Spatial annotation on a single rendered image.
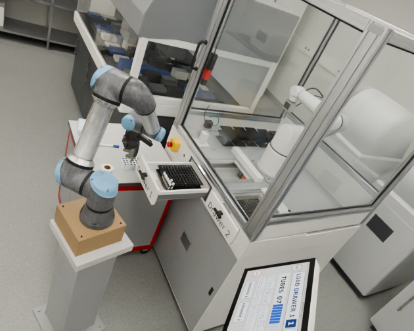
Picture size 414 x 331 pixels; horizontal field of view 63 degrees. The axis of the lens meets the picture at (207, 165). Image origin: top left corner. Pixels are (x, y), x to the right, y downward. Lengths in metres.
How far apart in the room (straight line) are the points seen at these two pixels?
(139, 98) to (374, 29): 0.86
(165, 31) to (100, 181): 1.26
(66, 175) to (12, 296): 1.08
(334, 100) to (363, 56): 0.18
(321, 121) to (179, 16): 1.32
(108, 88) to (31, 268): 1.44
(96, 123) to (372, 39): 1.04
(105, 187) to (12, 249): 1.27
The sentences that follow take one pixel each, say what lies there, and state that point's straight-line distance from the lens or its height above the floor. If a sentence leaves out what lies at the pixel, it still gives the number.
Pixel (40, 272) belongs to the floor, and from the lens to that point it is 2.47.
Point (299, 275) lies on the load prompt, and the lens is 1.37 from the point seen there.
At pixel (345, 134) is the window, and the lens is 1.54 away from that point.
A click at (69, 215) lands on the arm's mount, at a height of 0.86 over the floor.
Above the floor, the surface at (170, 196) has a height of 0.86.
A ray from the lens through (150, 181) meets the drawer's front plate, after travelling 1.81.
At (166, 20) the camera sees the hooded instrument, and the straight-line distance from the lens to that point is 2.35.
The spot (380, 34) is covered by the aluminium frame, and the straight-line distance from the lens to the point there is 1.31.
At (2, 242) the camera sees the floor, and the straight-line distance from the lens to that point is 2.62.
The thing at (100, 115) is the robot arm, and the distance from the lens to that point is 1.43.
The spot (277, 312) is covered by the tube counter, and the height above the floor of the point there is 1.11.
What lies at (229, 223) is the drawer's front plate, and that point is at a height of 0.91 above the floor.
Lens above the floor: 2.02
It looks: 32 degrees down
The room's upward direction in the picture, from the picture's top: 25 degrees clockwise
